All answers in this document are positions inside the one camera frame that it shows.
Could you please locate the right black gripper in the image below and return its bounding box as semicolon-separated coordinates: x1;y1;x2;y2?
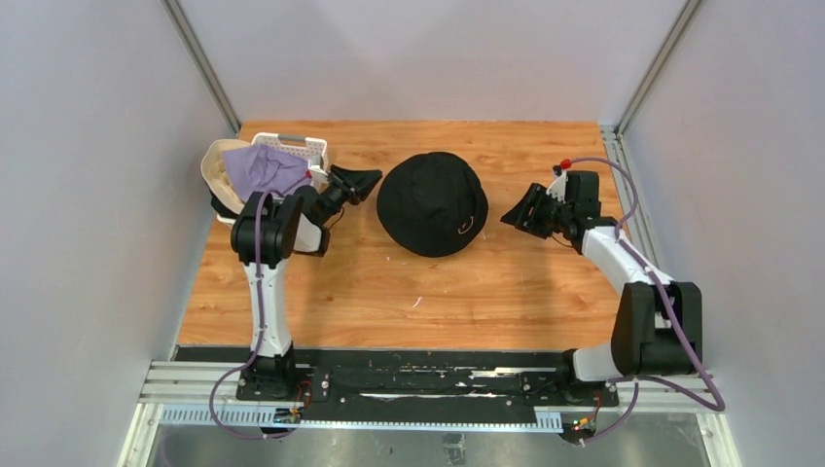
502;184;573;240

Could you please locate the lavender bucket hat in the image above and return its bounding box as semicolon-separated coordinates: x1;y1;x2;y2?
223;144;312;201

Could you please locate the beige bucket hat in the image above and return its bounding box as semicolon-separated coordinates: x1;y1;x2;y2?
377;152;488;258

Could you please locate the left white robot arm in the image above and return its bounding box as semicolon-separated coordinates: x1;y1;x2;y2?
231;165;382;402

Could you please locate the cream straw-coloured bucket hat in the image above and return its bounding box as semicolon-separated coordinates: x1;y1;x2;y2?
200;139;250;223

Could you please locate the white perforated plastic basket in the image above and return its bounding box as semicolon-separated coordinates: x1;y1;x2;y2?
216;132;330;225

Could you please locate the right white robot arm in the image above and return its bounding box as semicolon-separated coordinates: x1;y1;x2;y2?
501;168;702;406

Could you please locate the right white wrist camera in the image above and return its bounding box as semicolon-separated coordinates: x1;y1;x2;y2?
545;164;568;202

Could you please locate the white slotted cable duct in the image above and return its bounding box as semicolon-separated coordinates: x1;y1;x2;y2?
160;404;564;434

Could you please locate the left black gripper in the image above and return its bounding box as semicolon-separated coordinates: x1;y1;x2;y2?
315;166;381;227

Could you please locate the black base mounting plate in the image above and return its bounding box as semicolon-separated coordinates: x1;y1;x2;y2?
206;348;619;423

